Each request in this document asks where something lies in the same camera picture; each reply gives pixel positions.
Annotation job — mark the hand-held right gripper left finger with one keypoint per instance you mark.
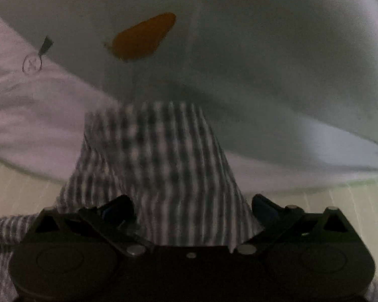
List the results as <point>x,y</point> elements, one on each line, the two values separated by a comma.
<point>115,211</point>

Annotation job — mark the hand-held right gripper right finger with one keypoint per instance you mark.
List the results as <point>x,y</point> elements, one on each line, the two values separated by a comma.
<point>266,210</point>

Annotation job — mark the grey checked shirt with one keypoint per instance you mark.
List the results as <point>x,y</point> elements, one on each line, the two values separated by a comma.
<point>163,163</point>

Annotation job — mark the pale green grid mat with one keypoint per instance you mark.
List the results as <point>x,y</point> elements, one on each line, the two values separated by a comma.
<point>349,198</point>

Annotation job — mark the light blue carrot print blanket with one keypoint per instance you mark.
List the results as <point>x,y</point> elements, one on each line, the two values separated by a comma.
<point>255,53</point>

